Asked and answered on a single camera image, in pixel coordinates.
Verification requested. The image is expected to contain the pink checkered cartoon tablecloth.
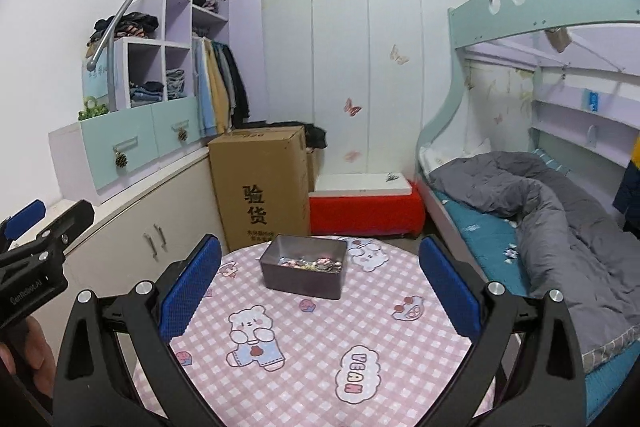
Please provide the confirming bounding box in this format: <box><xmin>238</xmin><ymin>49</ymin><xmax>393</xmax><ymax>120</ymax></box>
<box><xmin>170</xmin><ymin>239</ymin><xmax>471</xmax><ymax>426</ymax></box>

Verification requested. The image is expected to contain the mint green bunk bed frame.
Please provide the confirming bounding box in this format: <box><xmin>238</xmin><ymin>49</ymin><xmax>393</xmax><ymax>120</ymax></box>
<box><xmin>416</xmin><ymin>0</ymin><xmax>639</xmax><ymax>223</ymax></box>

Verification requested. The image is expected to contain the mint green drawer unit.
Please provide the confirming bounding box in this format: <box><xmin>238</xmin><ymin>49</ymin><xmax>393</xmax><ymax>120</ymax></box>
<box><xmin>80</xmin><ymin>98</ymin><xmax>201</xmax><ymax>190</ymax></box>

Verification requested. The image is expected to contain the lilac stair shelf unit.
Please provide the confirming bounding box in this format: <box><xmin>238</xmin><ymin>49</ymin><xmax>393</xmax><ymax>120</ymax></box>
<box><xmin>82</xmin><ymin>0</ymin><xmax>230</xmax><ymax>112</ymax></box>

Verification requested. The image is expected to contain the red storage bench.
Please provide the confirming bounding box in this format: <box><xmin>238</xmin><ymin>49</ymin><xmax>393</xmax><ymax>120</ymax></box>
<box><xmin>309</xmin><ymin>172</ymin><xmax>426</xmax><ymax>236</ymax></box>

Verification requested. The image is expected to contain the hanging clothes row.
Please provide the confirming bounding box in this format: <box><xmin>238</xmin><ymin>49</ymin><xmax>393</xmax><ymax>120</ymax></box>
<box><xmin>191</xmin><ymin>36</ymin><xmax>250</xmax><ymax>138</ymax></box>

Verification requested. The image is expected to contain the grey duvet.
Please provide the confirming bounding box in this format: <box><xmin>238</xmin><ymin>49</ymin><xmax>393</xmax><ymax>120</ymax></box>
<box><xmin>427</xmin><ymin>152</ymin><xmax>639</xmax><ymax>372</ymax></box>

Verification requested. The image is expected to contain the navy and yellow jacket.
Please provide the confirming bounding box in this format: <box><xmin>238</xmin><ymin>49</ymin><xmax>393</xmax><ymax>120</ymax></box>
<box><xmin>613</xmin><ymin>160</ymin><xmax>640</xmax><ymax>229</ymax></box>

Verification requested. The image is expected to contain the black garment behind box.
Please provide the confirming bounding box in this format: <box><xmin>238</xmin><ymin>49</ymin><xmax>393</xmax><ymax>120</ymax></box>
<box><xmin>304</xmin><ymin>124</ymin><xmax>328</xmax><ymax>150</ymax></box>

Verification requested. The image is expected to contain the teal bed sheet mattress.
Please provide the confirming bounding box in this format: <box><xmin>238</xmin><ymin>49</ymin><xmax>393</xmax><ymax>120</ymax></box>
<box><xmin>435</xmin><ymin>192</ymin><xmax>639</xmax><ymax>423</ymax></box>

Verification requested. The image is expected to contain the pink butterfly wall sticker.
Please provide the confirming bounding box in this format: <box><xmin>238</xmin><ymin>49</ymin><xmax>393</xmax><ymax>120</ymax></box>
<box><xmin>344</xmin><ymin>98</ymin><xmax>362</xmax><ymax>118</ymax></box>

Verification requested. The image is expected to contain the tall brown cardboard box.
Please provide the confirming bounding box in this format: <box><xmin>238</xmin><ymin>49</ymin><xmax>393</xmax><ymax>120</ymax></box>
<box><xmin>208</xmin><ymin>127</ymin><xmax>310</xmax><ymax>251</ymax></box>

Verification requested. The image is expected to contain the person's left hand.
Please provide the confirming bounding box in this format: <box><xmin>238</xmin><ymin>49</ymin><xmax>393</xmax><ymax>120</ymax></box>
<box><xmin>1</xmin><ymin>317</ymin><xmax>56</xmax><ymax>398</ymax></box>

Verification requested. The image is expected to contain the beige cabinet with handles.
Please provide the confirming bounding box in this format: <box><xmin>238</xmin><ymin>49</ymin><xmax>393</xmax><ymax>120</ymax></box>
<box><xmin>46</xmin><ymin>146</ymin><xmax>227</xmax><ymax>287</ymax></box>

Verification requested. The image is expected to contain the grey metal rectangular box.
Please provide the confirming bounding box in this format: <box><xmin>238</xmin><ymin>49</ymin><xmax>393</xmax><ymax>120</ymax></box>
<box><xmin>259</xmin><ymin>235</ymin><xmax>347</xmax><ymax>300</ymax></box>

